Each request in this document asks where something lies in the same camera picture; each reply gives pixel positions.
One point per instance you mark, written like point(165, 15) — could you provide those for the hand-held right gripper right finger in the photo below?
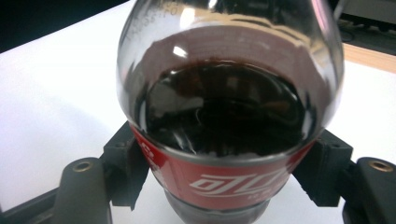
point(325, 169)

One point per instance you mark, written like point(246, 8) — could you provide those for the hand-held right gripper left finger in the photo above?
point(123, 168)

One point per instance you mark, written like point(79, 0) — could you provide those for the cola bottle with red label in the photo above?
point(230, 109)

